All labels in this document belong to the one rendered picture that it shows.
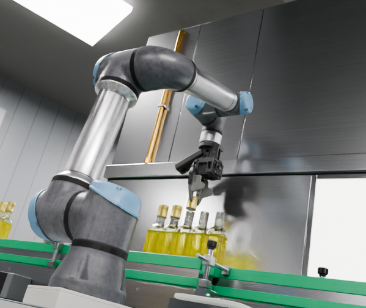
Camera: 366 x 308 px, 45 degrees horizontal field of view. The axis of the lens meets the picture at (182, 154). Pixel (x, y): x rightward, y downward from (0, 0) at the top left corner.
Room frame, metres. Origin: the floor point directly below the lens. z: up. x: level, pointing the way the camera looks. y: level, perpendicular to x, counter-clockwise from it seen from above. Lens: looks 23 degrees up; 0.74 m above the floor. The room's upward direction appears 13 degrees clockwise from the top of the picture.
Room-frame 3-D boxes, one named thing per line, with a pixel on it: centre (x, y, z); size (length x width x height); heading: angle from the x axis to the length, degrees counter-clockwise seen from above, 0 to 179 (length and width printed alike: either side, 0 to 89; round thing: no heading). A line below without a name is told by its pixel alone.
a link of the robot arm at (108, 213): (0.92, 0.12, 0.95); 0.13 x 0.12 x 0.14; 54
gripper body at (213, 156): (1.41, -0.09, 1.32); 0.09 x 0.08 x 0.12; 53
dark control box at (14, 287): (1.59, 0.46, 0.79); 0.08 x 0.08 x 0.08; 53
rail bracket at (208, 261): (1.21, -0.15, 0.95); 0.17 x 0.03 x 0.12; 143
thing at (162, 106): (1.76, 0.14, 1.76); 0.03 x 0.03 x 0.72; 53
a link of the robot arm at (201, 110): (1.33, -0.04, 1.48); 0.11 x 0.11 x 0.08; 54
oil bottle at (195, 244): (1.40, -0.11, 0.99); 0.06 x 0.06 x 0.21; 52
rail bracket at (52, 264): (1.54, 0.36, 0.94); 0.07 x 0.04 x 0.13; 143
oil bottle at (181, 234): (1.43, -0.07, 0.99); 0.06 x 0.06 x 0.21; 52
